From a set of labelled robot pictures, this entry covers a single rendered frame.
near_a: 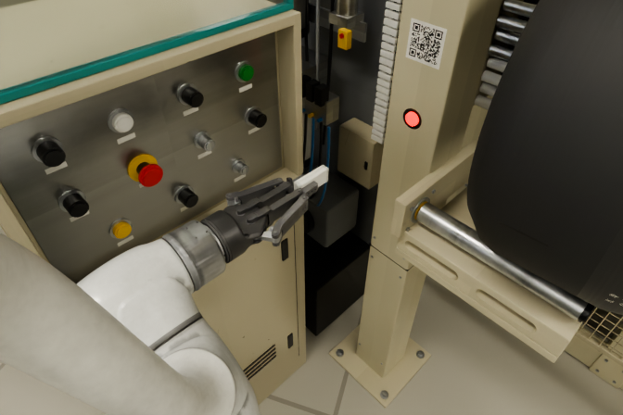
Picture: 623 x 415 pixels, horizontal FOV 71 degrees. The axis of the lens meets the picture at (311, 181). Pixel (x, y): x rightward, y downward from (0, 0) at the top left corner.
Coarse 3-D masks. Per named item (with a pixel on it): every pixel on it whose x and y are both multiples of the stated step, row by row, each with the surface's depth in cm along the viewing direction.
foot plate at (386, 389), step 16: (352, 336) 167; (336, 352) 162; (352, 352) 162; (416, 352) 162; (352, 368) 157; (368, 368) 157; (400, 368) 157; (416, 368) 157; (368, 384) 153; (384, 384) 153; (400, 384) 153; (384, 400) 149
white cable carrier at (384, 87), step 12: (396, 0) 81; (396, 12) 82; (396, 24) 83; (384, 36) 87; (396, 36) 85; (384, 48) 88; (396, 48) 87; (384, 60) 89; (384, 72) 91; (384, 84) 92; (384, 96) 94; (384, 108) 96; (384, 120) 98; (372, 132) 102
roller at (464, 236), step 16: (432, 208) 89; (432, 224) 88; (448, 224) 87; (464, 224) 86; (464, 240) 84; (480, 240) 83; (480, 256) 83; (496, 256) 81; (512, 272) 79; (528, 272) 78; (528, 288) 78; (544, 288) 76; (560, 288) 75; (560, 304) 74; (576, 304) 73
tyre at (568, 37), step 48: (576, 0) 49; (528, 48) 52; (576, 48) 48; (528, 96) 51; (576, 96) 48; (480, 144) 60; (528, 144) 52; (576, 144) 49; (480, 192) 61; (528, 192) 54; (576, 192) 50; (528, 240) 59; (576, 240) 53; (576, 288) 61
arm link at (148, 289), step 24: (120, 264) 55; (144, 264) 55; (168, 264) 56; (96, 288) 52; (120, 288) 53; (144, 288) 54; (168, 288) 55; (192, 288) 59; (120, 312) 52; (144, 312) 52; (168, 312) 54; (192, 312) 56; (144, 336) 52; (168, 336) 52
